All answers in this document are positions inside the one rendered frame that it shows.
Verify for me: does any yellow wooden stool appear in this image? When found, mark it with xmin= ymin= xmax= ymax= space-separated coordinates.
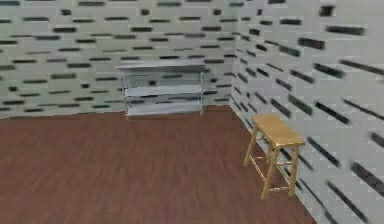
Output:
xmin=243 ymin=114 xmax=306 ymax=201

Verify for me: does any grey metal shelf unit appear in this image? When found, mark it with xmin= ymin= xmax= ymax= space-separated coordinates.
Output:
xmin=115 ymin=60 xmax=207 ymax=120

